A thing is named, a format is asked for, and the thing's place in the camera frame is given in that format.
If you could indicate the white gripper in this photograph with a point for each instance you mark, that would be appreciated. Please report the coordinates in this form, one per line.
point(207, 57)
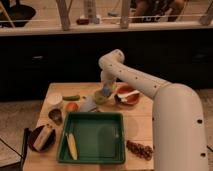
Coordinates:
point(109, 83)

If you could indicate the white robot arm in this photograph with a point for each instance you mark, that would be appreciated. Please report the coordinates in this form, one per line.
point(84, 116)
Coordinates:
point(179, 139)

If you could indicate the small metal cup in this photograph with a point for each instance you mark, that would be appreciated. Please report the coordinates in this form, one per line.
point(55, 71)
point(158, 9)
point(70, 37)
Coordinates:
point(56, 116)

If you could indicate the white spoon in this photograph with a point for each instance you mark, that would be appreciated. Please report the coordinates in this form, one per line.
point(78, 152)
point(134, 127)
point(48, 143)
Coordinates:
point(124, 95)

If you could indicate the orange bowl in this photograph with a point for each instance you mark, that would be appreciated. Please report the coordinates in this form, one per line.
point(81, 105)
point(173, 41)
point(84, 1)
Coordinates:
point(130, 100)

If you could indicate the green pickle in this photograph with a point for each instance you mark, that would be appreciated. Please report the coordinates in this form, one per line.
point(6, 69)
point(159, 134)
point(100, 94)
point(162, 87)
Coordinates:
point(71, 98)

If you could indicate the orange tomato toy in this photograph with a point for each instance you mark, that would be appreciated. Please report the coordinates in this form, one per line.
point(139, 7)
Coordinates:
point(71, 107)

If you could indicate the green plastic tray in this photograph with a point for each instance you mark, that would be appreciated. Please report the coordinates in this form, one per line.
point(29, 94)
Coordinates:
point(99, 138)

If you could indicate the yellow corn cob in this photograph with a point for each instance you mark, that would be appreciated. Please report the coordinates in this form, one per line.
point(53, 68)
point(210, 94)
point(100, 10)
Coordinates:
point(72, 146)

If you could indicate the brown grape bunch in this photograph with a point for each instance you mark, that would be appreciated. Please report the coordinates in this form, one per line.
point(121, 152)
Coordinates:
point(140, 150)

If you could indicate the white brown cloth block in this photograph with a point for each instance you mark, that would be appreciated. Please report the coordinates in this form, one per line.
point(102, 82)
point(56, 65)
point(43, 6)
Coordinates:
point(43, 137)

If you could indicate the dark brown plate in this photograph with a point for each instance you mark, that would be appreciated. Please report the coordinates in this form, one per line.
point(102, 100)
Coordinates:
point(48, 144)

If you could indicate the seated person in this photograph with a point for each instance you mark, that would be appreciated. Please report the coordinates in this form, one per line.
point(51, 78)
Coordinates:
point(151, 10)

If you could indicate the black chair base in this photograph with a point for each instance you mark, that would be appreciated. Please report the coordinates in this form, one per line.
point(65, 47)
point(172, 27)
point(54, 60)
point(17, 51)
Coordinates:
point(19, 14)

